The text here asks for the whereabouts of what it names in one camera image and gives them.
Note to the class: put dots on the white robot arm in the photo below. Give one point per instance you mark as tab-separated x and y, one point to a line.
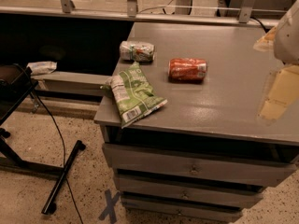
286	42

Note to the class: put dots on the green jalapeno chip bag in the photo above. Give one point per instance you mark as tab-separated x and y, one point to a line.
133	94

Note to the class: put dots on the orange soda can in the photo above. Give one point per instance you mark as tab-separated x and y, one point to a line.
187	69

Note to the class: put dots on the white green soda can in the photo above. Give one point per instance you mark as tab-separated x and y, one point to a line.
137	51

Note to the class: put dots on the grey drawer cabinet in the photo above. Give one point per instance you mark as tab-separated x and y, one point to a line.
215	117

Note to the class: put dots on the middle grey drawer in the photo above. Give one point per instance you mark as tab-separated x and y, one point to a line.
185	191

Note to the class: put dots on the grey drawer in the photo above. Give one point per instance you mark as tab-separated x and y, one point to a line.
185	191
164	162
180	209

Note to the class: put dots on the grey low ledge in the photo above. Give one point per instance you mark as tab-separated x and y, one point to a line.
74	83

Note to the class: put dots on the blue tape cross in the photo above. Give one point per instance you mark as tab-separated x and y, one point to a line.
109	210

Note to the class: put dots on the white crumpled packet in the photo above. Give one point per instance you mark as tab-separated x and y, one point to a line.
42	68

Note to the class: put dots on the bottom grey drawer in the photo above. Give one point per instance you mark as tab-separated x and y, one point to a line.
180	209

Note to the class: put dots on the grey metal railing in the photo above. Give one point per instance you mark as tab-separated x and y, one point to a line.
174	11

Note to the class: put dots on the black metal stand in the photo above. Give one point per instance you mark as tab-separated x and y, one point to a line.
16	86

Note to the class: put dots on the top grey drawer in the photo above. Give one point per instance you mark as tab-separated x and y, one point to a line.
164	162

